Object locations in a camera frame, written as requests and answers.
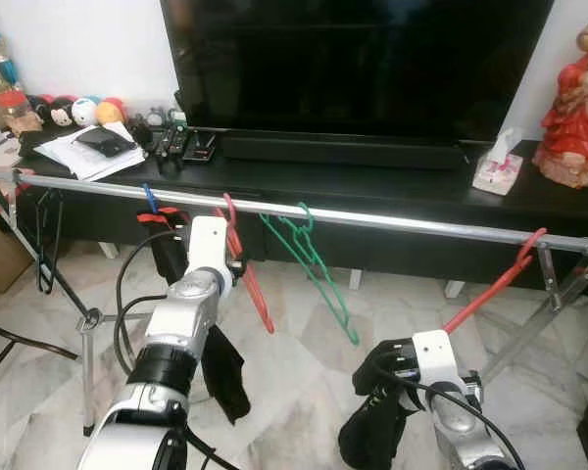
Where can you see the salmon pink plastic hanger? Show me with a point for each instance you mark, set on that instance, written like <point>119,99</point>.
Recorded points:
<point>256,294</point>

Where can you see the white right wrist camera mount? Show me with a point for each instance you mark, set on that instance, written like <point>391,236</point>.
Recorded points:
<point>436,357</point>

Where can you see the green plastic hanger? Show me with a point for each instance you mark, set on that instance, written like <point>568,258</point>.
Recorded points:
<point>351,331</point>

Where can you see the red plastic hanger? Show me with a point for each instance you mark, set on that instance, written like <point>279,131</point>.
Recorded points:
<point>480,302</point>

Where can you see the black soundbar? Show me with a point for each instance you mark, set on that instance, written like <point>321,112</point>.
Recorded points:
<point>343,151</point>

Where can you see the black Mickey plush toy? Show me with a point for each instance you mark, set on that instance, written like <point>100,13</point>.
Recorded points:
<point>54,111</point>

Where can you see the black pouch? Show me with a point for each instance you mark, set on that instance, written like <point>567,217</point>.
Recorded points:
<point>105,142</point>

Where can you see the blue plastic hanger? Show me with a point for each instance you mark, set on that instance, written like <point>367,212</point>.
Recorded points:
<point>150,199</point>

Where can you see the white blue duck plush toy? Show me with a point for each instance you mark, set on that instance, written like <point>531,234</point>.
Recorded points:
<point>85,112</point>

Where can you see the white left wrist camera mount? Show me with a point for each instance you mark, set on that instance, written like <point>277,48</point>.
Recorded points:
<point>208,247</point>

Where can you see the yellow red bear plush toy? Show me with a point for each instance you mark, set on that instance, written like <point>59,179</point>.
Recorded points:
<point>112,111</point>

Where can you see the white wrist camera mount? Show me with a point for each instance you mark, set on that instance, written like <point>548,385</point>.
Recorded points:
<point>208,247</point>
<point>436,357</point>

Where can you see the silver metal clothes rack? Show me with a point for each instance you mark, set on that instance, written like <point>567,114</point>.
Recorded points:
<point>392,221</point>

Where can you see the black flat television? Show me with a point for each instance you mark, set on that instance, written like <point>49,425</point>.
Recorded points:
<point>363,59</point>

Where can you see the black shirt with small print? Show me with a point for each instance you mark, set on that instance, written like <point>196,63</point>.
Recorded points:
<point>372,431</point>

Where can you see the red robed figurine statue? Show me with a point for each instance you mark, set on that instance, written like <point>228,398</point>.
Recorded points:
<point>573,117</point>

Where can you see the black TV cabinet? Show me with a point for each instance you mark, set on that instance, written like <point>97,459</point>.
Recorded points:
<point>402,186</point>

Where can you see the pink white tissue box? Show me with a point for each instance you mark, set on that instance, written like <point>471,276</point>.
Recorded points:
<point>498,171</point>

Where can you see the white paper stack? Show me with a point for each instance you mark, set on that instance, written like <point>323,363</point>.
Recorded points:
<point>78,164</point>

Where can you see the black shirt with red collar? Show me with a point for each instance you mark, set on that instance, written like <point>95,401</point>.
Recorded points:
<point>225,377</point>

